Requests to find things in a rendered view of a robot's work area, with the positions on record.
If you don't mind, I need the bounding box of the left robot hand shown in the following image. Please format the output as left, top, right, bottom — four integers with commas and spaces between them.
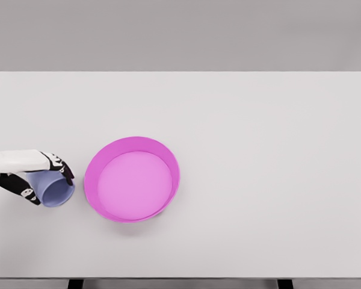
0, 149, 75, 207

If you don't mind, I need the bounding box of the lavender plastic cup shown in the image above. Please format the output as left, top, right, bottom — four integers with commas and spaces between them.
25, 169, 76, 208

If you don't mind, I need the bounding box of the pink round plate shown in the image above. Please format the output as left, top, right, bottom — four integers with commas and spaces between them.
84, 136, 181, 223

